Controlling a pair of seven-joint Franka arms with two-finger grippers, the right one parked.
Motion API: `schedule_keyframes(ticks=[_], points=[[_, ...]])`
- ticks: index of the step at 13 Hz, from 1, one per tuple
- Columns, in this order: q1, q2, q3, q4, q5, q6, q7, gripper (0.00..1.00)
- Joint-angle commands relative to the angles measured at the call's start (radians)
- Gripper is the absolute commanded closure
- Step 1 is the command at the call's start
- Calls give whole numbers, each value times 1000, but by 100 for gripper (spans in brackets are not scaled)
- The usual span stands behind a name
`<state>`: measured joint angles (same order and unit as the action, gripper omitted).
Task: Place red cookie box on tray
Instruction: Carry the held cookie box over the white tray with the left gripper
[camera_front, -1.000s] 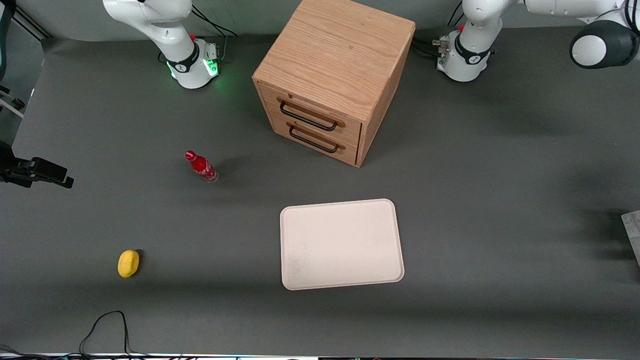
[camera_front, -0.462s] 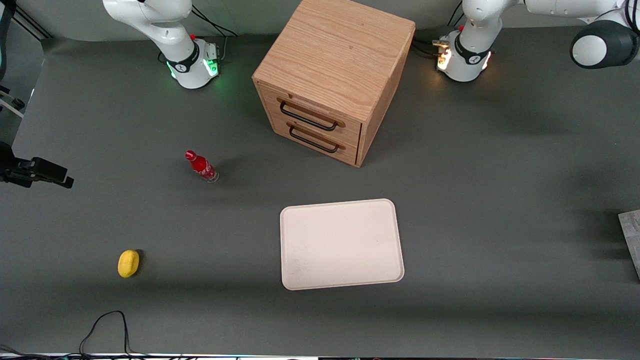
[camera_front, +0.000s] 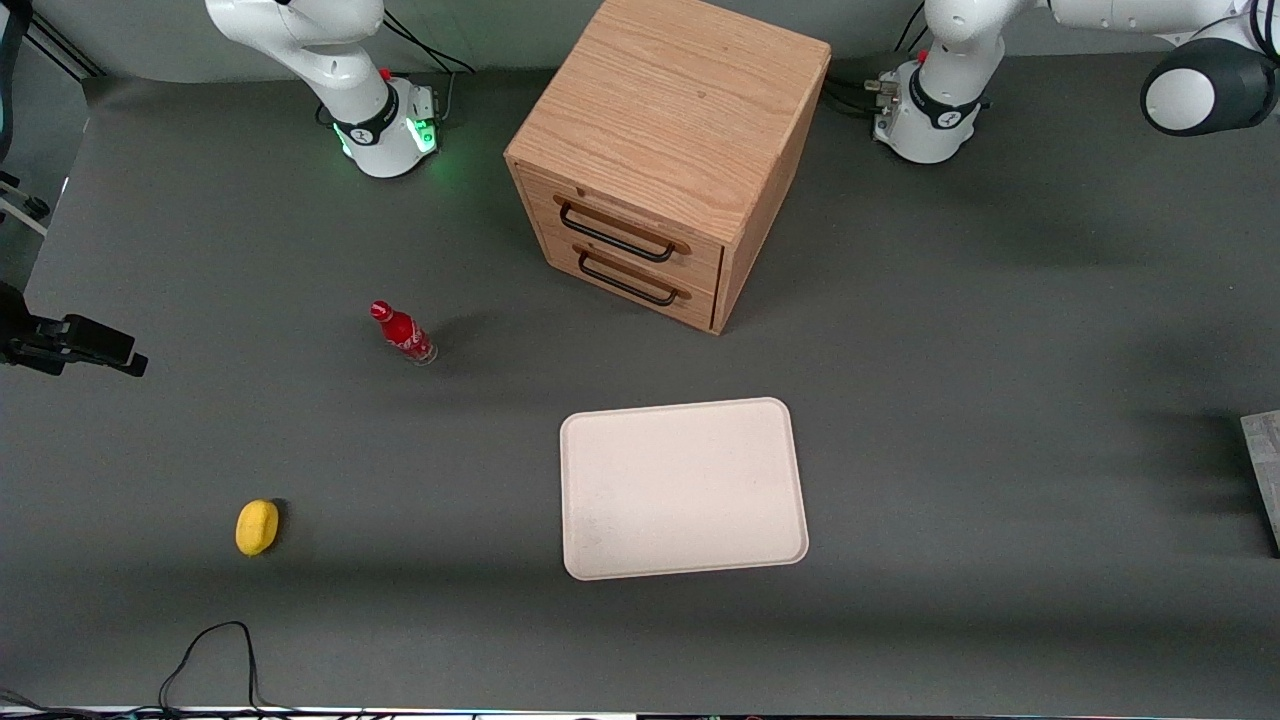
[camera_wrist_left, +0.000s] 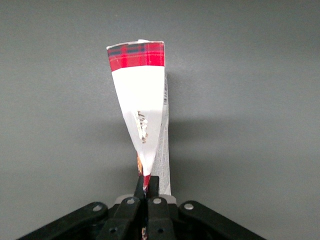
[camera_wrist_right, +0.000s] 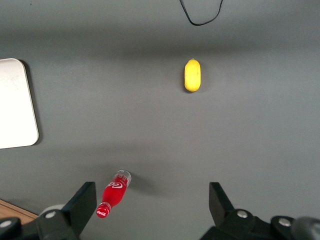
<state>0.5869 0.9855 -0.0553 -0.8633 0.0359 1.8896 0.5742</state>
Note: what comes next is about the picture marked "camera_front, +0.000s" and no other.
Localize black left base cables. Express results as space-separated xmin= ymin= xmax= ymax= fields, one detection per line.
xmin=822 ymin=10 xmax=933 ymax=119

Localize wooden drawer front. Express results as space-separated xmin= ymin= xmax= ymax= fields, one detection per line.
xmin=540 ymin=232 xmax=717 ymax=332
xmin=515 ymin=163 xmax=725 ymax=297

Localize thin black looped cable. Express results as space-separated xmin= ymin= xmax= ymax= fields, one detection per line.
xmin=158 ymin=621 xmax=267 ymax=715

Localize red cookie box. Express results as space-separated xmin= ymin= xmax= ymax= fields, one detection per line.
xmin=1240 ymin=409 xmax=1280 ymax=559

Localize black right base cables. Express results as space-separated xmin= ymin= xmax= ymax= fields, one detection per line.
xmin=382 ymin=10 xmax=477 ymax=125

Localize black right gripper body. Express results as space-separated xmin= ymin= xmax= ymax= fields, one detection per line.
xmin=0 ymin=283 xmax=69 ymax=378

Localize black frame rail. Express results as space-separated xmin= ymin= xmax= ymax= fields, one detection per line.
xmin=22 ymin=12 xmax=107 ymax=81

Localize cream plastic tray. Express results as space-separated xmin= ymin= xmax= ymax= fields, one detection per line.
xmin=559 ymin=397 xmax=810 ymax=582

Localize black base cables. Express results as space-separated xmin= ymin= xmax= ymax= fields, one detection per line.
xmin=822 ymin=10 xmax=933 ymax=119
xmin=382 ymin=10 xmax=477 ymax=125

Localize white bracket with black knob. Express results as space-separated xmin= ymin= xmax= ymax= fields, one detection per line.
xmin=0 ymin=170 xmax=51 ymax=237

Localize black metal drawer handle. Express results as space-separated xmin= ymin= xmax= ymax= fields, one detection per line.
xmin=558 ymin=202 xmax=679 ymax=264
xmin=577 ymin=251 xmax=681 ymax=307

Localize red cola bottle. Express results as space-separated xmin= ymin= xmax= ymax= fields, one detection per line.
xmin=369 ymin=300 xmax=439 ymax=367

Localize wooden drawer cabinet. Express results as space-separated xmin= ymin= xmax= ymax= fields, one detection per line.
xmin=504 ymin=0 xmax=832 ymax=336

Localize yellow lemon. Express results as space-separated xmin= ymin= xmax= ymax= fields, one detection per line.
xmin=235 ymin=499 xmax=281 ymax=557

